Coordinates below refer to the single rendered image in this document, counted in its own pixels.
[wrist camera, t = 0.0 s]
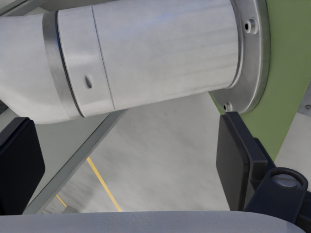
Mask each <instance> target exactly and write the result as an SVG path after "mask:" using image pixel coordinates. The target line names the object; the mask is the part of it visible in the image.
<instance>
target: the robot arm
mask: <svg viewBox="0 0 311 233"><path fill-rule="evenodd" d="M270 53H271V43H270V26H269V19H268V11H267V6H266V2H265V0H118V1H112V2H106V3H100V4H94V5H89V6H81V7H76V8H70V9H64V10H59V11H52V12H45V13H39V14H33V15H25V16H9V17H5V16H0V100H1V101H2V102H3V103H5V104H6V105H7V106H8V107H9V108H10V109H11V110H13V111H14V112H15V113H16V114H17V115H19V116H20V117H15V118H14V119H13V120H12V121H11V122H10V123H9V124H8V125H7V126H6V127H5V128H4V129H3V130H2V131H1V132H0V233H311V192H309V191H308V190H307V189H308V181H307V179H306V178H305V177H304V175H302V174H301V173H299V172H298V171H295V170H293V169H290V168H286V167H276V165H275V164H274V162H273V161H272V159H271V158H270V156H269V154H268V153H267V151H266V150H265V148H264V146H263V145H262V144H261V142H260V140H259V139H258V138H256V137H253V136H252V134H251V133H250V131H249V130H248V128H247V126H246V125H245V123H244V122H243V120H242V118H241V117H240V114H244V113H247V112H249V111H251V110H253V108H254V107H255V106H256V105H257V104H258V102H259V100H260V99H261V97H262V95H263V92H264V89H265V86H266V83H267V77H268V72H269V66H270ZM209 91H210V92H211V94H212V95H213V97H214V99H215V100H216V102H217V103H218V105H219V106H220V107H221V108H222V109H223V110H224V111H225V113H224V115H220V119H219V130H218V145H217V155H216V169H217V172H218V175H219V178H220V181H221V185H222V188H223V190H224V194H225V197H226V200H227V203H228V205H229V208H230V211H142V212H98V213H66V214H35V215H22V214H23V212H24V210H25V208H26V206H27V204H28V203H29V201H30V199H31V197H32V195H33V193H34V192H35V190H36V188H37V186H38V184H39V183H40V181H41V179H42V177H43V175H44V173H45V164H44V159H43V155H42V151H41V147H40V143H39V139H38V135H37V131H36V127H35V124H40V125H42V124H53V123H61V122H66V121H71V120H75V119H80V118H84V117H91V116H95V115H100V114H104V113H109V112H113V111H118V110H123V109H128V108H132V107H137V106H141V105H146V104H152V103H156V102H161V101H165V100H170V99H174V98H180V97H185V96H189V95H194V94H198V93H203V92H209Z"/></svg>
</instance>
